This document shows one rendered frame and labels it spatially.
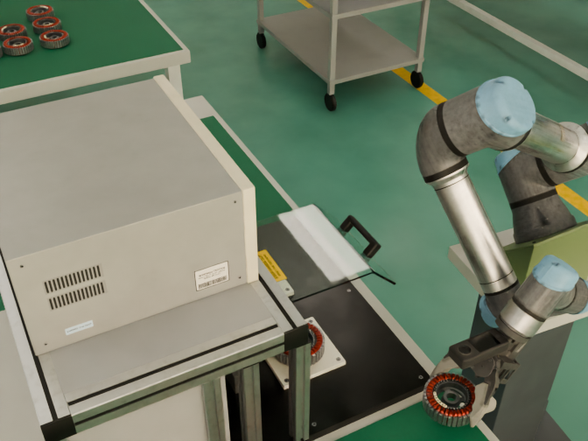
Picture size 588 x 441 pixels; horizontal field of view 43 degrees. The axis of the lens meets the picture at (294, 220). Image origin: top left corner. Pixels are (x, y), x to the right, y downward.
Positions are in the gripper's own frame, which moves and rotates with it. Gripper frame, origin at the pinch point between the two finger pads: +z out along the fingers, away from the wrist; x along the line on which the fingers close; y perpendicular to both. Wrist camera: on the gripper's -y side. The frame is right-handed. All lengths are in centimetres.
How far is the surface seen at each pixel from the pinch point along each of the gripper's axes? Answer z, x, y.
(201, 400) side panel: 11, 8, -51
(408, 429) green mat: 9.7, 1.6, -2.8
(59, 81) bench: 27, 185, -23
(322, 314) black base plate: 8.6, 36.1, -4.2
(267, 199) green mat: 5, 84, 5
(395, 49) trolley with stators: -39, 245, 167
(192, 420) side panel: 16, 8, -50
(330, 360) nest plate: 10.8, 22.5, -9.7
